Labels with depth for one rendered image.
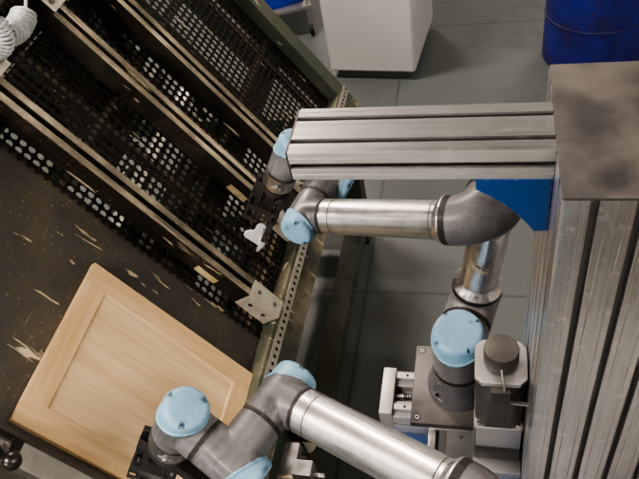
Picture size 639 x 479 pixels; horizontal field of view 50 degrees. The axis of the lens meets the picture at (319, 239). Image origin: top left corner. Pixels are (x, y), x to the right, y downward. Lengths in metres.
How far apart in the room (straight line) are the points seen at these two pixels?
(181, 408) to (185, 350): 0.83
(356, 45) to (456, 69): 0.67
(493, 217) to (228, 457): 0.61
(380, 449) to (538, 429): 0.27
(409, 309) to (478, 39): 2.31
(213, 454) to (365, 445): 0.23
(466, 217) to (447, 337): 0.39
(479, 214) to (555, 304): 0.41
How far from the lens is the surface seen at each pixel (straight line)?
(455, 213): 1.26
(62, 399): 1.68
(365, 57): 4.54
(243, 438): 1.08
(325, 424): 1.06
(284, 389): 1.11
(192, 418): 1.06
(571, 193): 0.76
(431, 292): 3.26
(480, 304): 1.61
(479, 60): 4.71
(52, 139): 1.83
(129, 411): 1.76
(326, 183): 1.48
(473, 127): 0.84
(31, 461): 1.60
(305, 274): 2.28
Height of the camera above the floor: 2.54
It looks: 46 degrees down
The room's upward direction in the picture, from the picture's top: 13 degrees counter-clockwise
